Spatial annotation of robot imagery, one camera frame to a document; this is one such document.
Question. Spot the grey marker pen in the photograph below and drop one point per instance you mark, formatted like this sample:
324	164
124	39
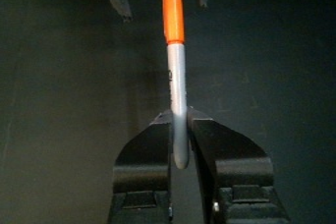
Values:
178	80

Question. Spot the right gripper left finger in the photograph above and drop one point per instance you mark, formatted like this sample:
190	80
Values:
142	162

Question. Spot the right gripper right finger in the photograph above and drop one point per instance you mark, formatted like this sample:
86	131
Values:
236	165

